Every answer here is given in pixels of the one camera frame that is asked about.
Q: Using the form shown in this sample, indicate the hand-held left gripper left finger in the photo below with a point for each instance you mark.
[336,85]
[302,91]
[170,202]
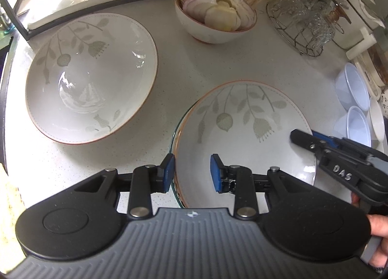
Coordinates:
[169,173]

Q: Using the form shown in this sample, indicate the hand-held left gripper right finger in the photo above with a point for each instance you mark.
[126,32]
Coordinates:
[215,176]

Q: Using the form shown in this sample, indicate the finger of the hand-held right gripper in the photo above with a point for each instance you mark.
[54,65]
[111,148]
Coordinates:
[303,141]
[329,144]

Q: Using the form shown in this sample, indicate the pale blue small bowl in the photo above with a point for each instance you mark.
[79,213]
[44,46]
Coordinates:
[356,124]
[353,85]

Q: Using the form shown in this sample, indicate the floral ceramic plate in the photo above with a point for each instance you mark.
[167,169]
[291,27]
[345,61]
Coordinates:
[257,145]

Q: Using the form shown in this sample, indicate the person's right hand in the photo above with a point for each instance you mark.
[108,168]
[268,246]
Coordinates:
[379,230]

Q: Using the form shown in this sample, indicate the white plastic bowl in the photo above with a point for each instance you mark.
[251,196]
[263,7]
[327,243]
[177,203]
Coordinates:
[377,121]

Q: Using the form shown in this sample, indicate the large floral ceramic bowl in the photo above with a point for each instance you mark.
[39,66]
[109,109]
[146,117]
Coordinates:
[91,78]

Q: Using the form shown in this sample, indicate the amber base glass cup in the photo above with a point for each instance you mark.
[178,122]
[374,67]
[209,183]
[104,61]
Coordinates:
[338,13]

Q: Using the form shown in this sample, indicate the small white ceramic bowl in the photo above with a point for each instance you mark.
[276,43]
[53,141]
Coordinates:
[197,28]

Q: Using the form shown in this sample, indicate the purple-skinned garlic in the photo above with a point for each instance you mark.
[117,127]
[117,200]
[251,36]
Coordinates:
[218,9]

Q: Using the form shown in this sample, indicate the beige cloth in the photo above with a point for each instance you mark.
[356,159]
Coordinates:
[10,212]

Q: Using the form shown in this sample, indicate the white drying tray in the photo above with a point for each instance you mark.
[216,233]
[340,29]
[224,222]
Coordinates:
[60,12]

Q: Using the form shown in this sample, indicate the black metal shelf frame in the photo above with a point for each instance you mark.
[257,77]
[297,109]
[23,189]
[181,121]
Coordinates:
[18,22]

